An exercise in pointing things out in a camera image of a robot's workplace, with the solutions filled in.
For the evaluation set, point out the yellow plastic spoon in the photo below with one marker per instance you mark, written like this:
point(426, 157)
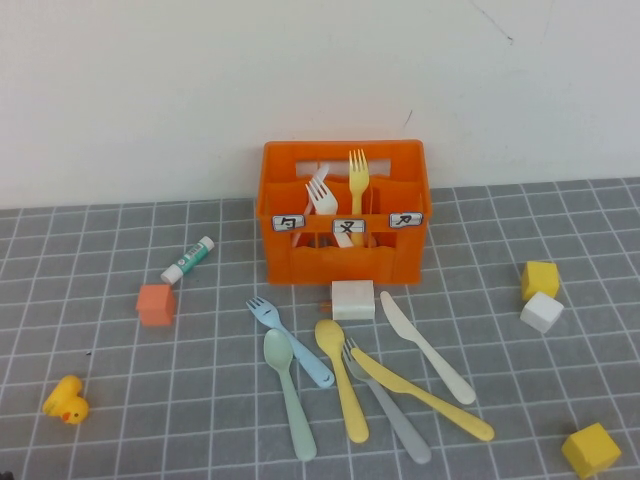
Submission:
point(329, 335)

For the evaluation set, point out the yellow plastic fork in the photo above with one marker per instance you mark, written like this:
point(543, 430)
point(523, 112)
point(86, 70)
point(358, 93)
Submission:
point(358, 172)

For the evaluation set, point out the yellow rubber duck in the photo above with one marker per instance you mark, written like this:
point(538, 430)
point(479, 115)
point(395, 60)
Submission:
point(70, 405)

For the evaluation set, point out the blue plastic fork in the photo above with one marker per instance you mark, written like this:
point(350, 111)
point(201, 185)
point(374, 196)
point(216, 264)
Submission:
point(300, 350)

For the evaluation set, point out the orange plastic cutlery holder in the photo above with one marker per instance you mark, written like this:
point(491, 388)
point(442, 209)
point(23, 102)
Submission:
point(345, 262)

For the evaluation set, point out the grey plastic fork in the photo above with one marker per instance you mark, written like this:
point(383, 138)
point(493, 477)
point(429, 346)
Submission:
point(400, 425)

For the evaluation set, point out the green plastic spoon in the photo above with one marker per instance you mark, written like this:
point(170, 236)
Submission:
point(277, 350)

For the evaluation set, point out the white plug adapter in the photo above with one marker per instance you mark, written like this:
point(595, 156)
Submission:
point(352, 300)

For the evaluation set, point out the green white glue stick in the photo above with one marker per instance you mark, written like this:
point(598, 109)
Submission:
point(187, 260)

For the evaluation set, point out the yellow plastic knife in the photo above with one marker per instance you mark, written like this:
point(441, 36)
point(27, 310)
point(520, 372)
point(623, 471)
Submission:
point(425, 397)

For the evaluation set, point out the orange foam cube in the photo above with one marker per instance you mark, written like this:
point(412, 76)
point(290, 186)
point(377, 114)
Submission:
point(156, 305)

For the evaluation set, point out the white plastic fork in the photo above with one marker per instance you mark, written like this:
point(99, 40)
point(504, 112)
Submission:
point(322, 200)

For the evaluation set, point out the yellow foam cube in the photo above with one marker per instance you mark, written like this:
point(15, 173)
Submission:
point(540, 280)
point(592, 450)

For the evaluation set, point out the white plastic knife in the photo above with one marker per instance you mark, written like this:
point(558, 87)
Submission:
point(400, 320)

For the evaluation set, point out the white foam cube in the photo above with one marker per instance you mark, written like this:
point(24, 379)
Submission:
point(541, 312)

